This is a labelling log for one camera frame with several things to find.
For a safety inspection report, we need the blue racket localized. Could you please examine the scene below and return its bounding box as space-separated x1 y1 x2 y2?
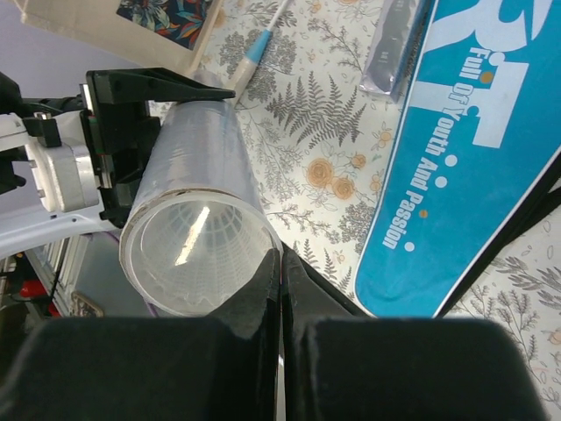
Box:
226 0 289 107

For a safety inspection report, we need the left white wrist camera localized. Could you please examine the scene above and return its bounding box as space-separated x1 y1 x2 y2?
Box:
21 111 104 211

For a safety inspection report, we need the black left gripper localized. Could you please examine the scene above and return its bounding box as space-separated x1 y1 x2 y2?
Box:
80 68 236 228

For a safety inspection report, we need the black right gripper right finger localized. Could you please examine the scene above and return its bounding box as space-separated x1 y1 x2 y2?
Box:
282 250 547 420

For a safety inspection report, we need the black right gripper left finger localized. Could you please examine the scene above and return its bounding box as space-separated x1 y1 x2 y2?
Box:
1 249 281 420

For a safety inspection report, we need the floral tablecloth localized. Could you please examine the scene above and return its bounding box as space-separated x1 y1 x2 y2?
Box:
192 0 561 421

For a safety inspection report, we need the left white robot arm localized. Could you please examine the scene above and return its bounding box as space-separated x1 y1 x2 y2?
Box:
1 68 235 257

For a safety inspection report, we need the cream canvas tote bag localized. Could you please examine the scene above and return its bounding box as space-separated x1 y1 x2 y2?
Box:
16 1 223 76

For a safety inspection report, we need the clear plastic grip box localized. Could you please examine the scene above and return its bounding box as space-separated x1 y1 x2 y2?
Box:
359 0 432 101

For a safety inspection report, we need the clear plastic tube lid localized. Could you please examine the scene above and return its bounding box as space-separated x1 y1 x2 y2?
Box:
119 192 281 317

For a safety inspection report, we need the blue badminton racket cover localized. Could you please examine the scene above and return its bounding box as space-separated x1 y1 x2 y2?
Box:
354 1 560 317

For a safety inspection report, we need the white shuttlecock tube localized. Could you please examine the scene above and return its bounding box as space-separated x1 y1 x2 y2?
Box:
119 100 281 317

